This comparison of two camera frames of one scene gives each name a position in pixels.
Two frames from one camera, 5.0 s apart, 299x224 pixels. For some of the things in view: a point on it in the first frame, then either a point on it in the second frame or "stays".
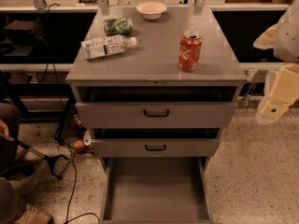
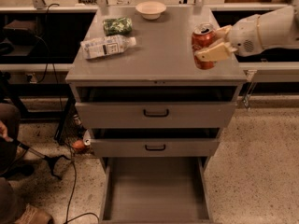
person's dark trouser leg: (10, 114) stays
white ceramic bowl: (151, 9) stays
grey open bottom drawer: (156, 190) stays
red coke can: (190, 49) → (203, 36)
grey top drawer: (152, 107) stays
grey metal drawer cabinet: (156, 86) stays
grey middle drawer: (155, 142) stays
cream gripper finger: (282, 89) → (215, 53)
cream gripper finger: (266, 40) → (221, 33)
